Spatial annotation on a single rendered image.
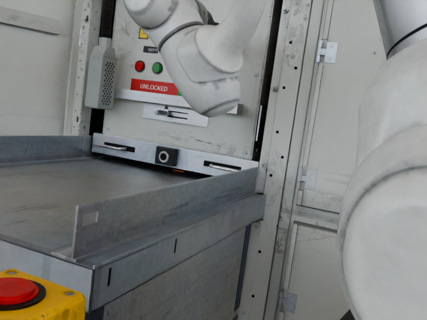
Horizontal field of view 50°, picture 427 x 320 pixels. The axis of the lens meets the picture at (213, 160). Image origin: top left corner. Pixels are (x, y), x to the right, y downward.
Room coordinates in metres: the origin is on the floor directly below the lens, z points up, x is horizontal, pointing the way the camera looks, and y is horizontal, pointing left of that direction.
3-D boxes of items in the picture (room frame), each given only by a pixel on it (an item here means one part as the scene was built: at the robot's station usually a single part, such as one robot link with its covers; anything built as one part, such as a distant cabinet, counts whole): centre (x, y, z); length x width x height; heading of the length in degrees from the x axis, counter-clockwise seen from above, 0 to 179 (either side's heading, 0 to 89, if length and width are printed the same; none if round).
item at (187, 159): (1.31, 0.12, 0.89); 0.54 x 0.05 x 0.06; 67
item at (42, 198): (0.94, 0.27, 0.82); 0.68 x 0.62 x 0.06; 157
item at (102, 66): (1.31, 0.35, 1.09); 0.08 x 0.05 x 0.17; 157
